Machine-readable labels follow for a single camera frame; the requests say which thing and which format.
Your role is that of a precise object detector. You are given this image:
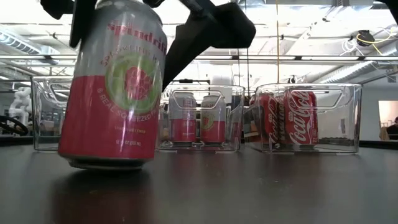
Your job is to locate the black ring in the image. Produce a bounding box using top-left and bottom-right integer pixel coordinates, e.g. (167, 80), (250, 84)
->
(0, 114), (29, 137)

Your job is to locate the black horizontal bar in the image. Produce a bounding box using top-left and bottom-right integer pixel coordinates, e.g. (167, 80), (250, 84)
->
(167, 78), (211, 85)

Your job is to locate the clear plastic bin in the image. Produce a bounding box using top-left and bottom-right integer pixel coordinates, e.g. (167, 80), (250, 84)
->
(157, 83), (246, 152)
(30, 75), (77, 152)
(244, 82), (364, 154)

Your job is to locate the black table mat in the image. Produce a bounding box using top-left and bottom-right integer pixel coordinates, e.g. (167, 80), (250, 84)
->
(0, 142), (398, 224)

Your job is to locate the horizontal light bar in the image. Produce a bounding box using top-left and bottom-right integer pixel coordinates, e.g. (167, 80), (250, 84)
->
(0, 54), (398, 62)

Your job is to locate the black ceiling cord reel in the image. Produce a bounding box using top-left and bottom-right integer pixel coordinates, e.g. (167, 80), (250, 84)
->
(349, 29), (391, 47)

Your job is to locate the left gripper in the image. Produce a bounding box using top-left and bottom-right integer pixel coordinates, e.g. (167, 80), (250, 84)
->
(40, 0), (257, 91)

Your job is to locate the person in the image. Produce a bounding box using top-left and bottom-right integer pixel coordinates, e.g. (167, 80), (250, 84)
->
(387, 115), (398, 141)

